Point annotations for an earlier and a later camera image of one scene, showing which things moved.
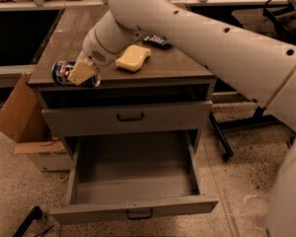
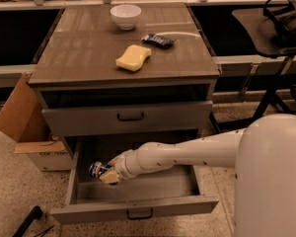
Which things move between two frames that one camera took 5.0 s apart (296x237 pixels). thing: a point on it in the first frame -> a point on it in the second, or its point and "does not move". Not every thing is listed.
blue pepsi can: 61,71 -> 97,168
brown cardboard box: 25,118 does not move
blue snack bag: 158,40 does not move
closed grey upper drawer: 127,117 does not move
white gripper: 93,51 -> 124,165
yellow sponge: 132,57 does not move
